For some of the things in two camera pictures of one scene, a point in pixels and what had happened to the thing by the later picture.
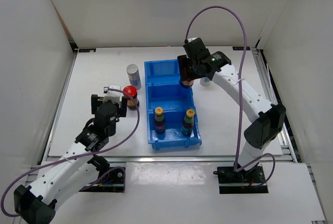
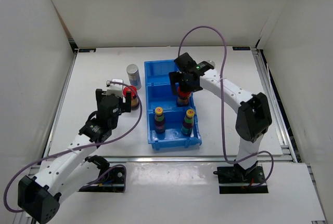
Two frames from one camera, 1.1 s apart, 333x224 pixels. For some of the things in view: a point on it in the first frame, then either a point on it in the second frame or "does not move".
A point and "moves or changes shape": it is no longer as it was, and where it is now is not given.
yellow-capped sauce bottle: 159,121 does not move
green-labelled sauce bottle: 188,125 does not move
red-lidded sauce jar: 132,91 does not move
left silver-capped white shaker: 132,71 does not move
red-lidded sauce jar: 186,83 moves or changes shape
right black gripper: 183,62 to 175,77
